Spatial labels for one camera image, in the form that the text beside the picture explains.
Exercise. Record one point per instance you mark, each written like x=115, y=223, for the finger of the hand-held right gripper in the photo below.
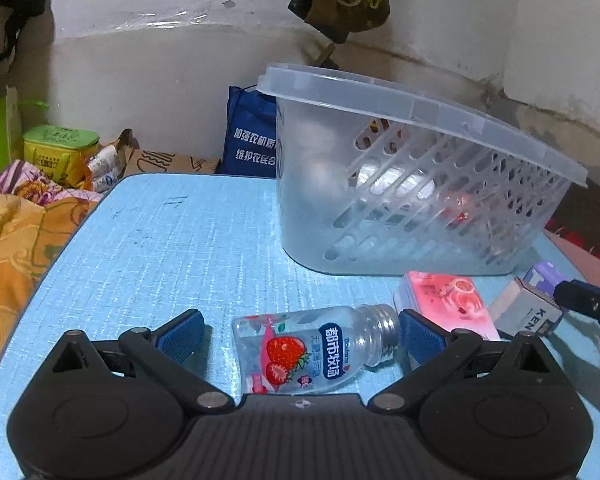
x=587, y=302

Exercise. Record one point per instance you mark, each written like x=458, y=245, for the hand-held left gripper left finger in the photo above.
x=182, y=334

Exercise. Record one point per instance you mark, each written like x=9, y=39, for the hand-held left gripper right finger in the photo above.
x=420, y=336

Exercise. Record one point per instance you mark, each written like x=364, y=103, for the pink tissue packet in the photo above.
x=447, y=305

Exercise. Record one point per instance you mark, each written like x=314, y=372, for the small purple white carton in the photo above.
x=530, y=300

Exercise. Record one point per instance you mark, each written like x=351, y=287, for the clear strawberry label bottle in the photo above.
x=310, y=350

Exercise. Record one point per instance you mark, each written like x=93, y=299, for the clear plastic perforated basket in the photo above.
x=410, y=180

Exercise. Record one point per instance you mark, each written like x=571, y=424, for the brown paper bag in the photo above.
x=170, y=160

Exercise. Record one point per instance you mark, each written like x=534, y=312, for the white snack packets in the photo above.
x=102, y=167

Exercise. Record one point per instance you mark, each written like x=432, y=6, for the orange floral blanket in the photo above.
x=20, y=240

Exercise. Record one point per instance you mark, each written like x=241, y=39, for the blue printed bag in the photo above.
x=250, y=135

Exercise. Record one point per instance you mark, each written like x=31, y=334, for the green yellow box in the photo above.
x=60, y=152

